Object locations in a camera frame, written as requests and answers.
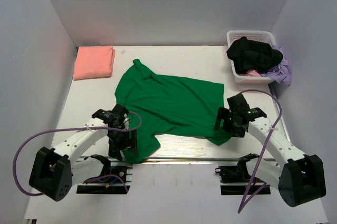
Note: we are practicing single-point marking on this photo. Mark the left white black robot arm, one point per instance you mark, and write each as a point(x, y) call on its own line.
point(55, 170)

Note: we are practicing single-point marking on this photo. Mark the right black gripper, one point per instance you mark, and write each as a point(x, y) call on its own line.
point(224, 113)

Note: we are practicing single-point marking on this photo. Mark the white plastic laundry basket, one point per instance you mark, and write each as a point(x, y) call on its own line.
point(256, 35)

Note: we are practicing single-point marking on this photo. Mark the pink garment in basket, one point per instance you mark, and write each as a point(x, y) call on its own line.
point(252, 73)

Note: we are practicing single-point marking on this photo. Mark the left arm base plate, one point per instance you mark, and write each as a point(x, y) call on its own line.
point(106, 176)

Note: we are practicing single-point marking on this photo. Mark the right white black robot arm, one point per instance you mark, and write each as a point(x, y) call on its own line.
point(298, 177)

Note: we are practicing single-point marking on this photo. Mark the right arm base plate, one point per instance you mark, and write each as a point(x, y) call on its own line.
point(232, 174)

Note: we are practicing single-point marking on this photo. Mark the black garment in basket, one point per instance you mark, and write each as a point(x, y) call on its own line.
point(252, 55)

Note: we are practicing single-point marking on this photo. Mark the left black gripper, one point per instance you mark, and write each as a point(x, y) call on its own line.
point(114, 150)

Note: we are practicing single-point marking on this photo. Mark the folded pink t shirt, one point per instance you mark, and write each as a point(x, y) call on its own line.
point(94, 62)

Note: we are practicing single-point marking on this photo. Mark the green t shirt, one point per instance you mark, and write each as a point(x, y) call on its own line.
point(169, 105)

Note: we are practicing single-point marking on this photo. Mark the lilac garment in basket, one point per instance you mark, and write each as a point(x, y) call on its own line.
point(280, 73)

